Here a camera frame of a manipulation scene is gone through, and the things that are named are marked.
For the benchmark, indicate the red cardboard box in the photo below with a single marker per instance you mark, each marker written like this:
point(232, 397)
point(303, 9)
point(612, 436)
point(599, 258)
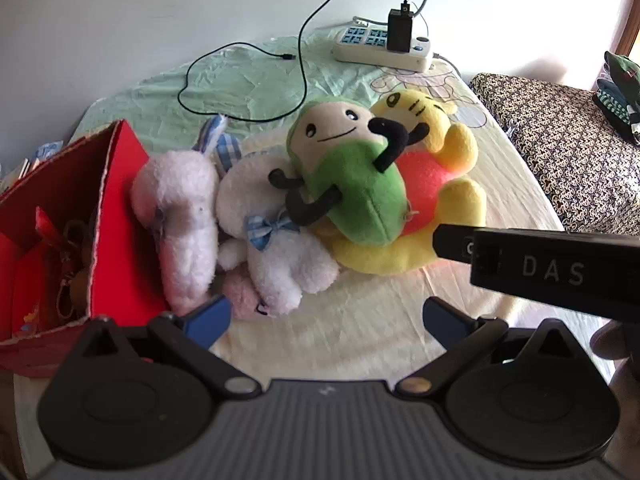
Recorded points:
point(125, 170)

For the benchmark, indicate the green plush with black limbs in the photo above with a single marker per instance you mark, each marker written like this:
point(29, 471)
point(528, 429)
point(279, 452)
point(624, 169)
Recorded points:
point(360, 185)

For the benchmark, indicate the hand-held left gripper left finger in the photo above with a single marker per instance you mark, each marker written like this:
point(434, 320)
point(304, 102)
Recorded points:
point(207, 317)

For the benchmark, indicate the stack of books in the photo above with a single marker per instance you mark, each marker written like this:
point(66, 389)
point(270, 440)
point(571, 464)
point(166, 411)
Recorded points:
point(20, 172)

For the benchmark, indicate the stack of folded clothing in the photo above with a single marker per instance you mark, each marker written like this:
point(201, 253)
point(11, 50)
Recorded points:
point(620, 90)

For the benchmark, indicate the black charger adapter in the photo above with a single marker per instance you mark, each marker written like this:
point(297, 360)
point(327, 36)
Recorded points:
point(399, 30)

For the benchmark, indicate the white power strip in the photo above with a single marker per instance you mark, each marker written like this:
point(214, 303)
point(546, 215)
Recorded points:
point(370, 55)

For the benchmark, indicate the yellow tiger plush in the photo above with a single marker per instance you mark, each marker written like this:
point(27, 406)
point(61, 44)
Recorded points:
point(455, 145)

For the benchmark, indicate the printed bed sheet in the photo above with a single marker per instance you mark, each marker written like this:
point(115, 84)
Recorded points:
point(350, 320)

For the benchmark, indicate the patterned brown cushion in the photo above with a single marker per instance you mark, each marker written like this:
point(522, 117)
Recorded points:
point(560, 130)

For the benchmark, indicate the wooden door frame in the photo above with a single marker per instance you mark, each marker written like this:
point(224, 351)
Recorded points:
point(631, 35)

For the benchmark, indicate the dusty pink plush toy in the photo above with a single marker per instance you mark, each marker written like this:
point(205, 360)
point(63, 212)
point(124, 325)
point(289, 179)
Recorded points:
point(240, 292)

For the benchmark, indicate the pale pink rabbit plush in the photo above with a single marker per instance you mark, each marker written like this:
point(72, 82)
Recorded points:
point(185, 240)

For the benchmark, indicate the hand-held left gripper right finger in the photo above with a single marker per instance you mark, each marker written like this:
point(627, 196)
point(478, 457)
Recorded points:
point(445, 321)

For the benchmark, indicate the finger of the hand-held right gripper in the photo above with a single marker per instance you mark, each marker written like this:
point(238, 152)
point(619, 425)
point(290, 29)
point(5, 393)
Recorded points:
point(452, 242)

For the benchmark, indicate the white rabbit plush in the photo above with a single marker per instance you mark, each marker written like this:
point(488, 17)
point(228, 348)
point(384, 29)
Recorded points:
point(285, 265)

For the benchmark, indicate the person's right hand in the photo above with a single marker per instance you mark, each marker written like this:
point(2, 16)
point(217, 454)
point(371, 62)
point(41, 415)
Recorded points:
point(627, 345)

